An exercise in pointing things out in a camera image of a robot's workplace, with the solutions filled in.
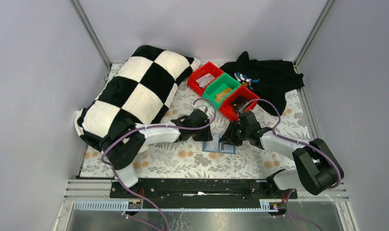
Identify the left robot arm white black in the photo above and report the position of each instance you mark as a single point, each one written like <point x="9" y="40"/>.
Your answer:
<point x="123" y="142"/>

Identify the yellow item in green bin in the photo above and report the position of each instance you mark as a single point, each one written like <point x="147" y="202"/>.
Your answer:
<point x="220" y="96"/>

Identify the blue card holder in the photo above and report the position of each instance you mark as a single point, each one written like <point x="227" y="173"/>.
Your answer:
<point x="215" y="146"/>

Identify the near red plastic bin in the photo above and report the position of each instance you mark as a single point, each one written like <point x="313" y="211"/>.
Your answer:
<point x="227" y="110"/>

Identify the black cloth garment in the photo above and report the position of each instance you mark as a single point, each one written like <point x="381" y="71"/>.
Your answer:
<point x="277" y="77"/>

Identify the black white checkered pillow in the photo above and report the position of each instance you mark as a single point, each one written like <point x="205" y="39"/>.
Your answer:
<point x="143" y="90"/>

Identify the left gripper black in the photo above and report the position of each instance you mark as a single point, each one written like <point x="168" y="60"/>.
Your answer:
<point x="200" y="128"/>

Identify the small colourful toy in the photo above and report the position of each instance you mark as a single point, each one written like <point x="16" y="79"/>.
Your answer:
<point x="245" y="80"/>

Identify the perforated metal rail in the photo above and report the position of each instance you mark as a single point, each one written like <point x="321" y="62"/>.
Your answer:
<point x="135" y="206"/>

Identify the green plastic bin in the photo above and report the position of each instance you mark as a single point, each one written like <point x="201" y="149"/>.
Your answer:
<point x="218" y="85"/>

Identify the black object in bin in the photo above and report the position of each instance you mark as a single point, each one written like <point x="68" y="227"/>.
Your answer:
<point x="238" y="103"/>

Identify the far red plastic bin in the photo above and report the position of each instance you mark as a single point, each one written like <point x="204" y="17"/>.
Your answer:
<point x="208" y="68"/>

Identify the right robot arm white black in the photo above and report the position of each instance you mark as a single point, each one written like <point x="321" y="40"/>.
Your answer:
<point x="316" y="168"/>

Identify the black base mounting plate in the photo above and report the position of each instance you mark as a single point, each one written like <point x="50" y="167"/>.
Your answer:
<point x="194" y="191"/>

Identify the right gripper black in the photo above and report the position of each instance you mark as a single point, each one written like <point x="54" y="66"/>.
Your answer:
<point x="238" y="130"/>

